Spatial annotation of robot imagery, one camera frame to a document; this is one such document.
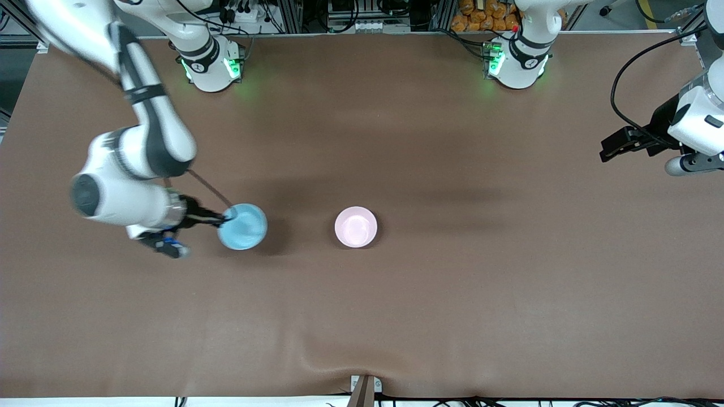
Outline light blue bowl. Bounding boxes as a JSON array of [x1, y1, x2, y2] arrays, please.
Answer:
[[217, 203, 268, 250]]

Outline pink bowl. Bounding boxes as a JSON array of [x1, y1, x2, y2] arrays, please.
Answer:
[[334, 206, 378, 249]]

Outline brown table mat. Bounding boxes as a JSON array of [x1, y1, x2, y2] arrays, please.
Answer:
[[0, 31, 724, 399]]

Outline orange packaged snacks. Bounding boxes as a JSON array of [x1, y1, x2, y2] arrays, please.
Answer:
[[451, 0, 521, 32]]

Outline white power strip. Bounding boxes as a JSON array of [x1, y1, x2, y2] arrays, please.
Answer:
[[223, 5, 266, 23]]

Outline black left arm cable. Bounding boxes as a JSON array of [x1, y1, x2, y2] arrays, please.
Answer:
[[610, 0, 711, 136]]

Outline aluminium frame post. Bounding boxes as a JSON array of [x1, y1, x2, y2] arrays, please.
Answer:
[[429, 0, 456, 32], [276, 0, 304, 34]]

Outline metal bracket with post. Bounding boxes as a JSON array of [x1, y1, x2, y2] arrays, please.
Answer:
[[350, 374, 383, 407]]

